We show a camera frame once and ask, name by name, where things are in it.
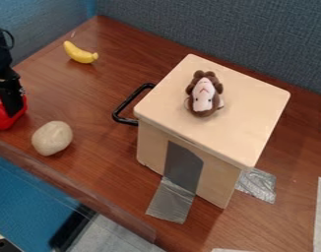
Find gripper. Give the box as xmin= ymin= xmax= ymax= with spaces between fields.
xmin=0 ymin=66 xmax=27 ymax=118

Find yellow toy banana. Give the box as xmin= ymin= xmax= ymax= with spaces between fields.
xmin=61 ymin=39 xmax=100 ymax=65

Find grey tape strip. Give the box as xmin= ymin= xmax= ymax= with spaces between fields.
xmin=144 ymin=140 xmax=206 ymax=225
xmin=233 ymin=167 xmax=278 ymax=205

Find drawer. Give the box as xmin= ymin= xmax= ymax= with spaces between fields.
xmin=110 ymin=82 xmax=157 ymax=127

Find cabinet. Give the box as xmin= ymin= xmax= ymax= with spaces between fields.
xmin=131 ymin=53 xmax=292 ymax=210

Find red toy pepper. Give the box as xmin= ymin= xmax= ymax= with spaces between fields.
xmin=0 ymin=93 xmax=30 ymax=131

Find beige toy potato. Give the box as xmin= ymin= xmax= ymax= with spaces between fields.
xmin=30 ymin=120 xmax=76 ymax=158

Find brown plush animal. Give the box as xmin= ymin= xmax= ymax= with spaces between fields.
xmin=184 ymin=69 xmax=226 ymax=118

